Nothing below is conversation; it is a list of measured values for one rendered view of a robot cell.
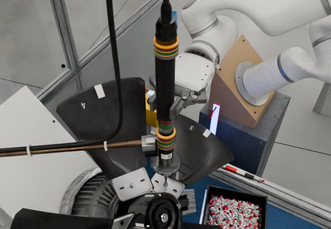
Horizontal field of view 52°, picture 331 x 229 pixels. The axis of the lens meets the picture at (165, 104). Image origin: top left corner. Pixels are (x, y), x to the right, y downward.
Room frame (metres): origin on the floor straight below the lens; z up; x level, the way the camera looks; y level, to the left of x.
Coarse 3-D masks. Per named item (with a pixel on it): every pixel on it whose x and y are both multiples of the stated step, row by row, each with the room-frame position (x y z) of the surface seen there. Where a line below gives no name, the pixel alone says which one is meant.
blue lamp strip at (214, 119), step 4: (216, 108) 0.78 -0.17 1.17; (216, 112) 0.78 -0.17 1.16; (212, 116) 0.79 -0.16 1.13; (216, 116) 0.78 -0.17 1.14; (212, 120) 0.79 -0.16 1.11; (216, 120) 0.78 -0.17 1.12; (212, 124) 0.79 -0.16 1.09; (216, 124) 0.78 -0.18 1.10; (212, 128) 0.79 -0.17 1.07; (212, 132) 0.78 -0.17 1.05
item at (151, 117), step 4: (148, 96) 0.95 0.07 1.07; (148, 100) 0.92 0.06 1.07; (148, 104) 0.90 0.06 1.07; (148, 108) 0.88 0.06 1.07; (148, 112) 0.88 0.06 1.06; (152, 112) 0.87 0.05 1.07; (156, 112) 0.87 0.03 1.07; (148, 116) 0.88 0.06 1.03; (152, 116) 0.87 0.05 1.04; (156, 116) 0.87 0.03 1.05; (148, 120) 0.88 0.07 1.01; (152, 120) 0.87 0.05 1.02; (156, 120) 0.86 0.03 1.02; (148, 124) 0.88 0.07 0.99; (152, 124) 0.87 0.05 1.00; (156, 124) 0.86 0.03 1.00
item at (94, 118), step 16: (112, 80) 0.64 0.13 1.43; (128, 80) 0.64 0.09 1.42; (80, 96) 0.59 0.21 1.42; (96, 96) 0.60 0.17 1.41; (112, 96) 0.60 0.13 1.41; (128, 96) 0.61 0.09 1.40; (144, 96) 0.62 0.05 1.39; (64, 112) 0.56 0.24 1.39; (80, 112) 0.57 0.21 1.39; (96, 112) 0.57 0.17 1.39; (112, 112) 0.57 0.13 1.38; (128, 112) 0.58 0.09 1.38; (144, 112) 0.58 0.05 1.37; (80, 128) 0.54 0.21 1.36; (96, 128) 0.54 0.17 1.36; (112, 128) 0.54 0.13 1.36; (128, 128) 0.54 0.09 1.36; (144, 128) 0.55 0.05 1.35; (96, 160) 0.49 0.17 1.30; (112, 160) 0.49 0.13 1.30; (128, 160) 0.49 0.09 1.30; (144, 160) 0.49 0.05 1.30; (112, 176) 0.46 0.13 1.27
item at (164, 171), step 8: (144, 136) 0.49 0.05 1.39; (152, 136) 0.49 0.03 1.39; (144, 144) 0.47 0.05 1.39; (152, 144) 0.47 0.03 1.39; (152, 152) 0.46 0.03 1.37; (152, 160) 0.47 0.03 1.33; (176, 160) 0.49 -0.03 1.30; (160, 168) 0.46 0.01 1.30; (168, 168) 0.46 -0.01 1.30; (176, 168) 0.46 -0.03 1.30
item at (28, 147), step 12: (108, 0) 0.47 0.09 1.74; (168, 0) 0.48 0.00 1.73; (108, 12) 0.47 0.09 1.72; (108, 24) 0.47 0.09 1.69; (120, 84) 0.47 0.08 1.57; (120, 96) 0.47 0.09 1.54; (120, 108) 0.47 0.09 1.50; (120, 120) 0.47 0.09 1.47; (60, 144) 0.46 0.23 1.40; (72, 144) 0.46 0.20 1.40; (84, 144) 0.46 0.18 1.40
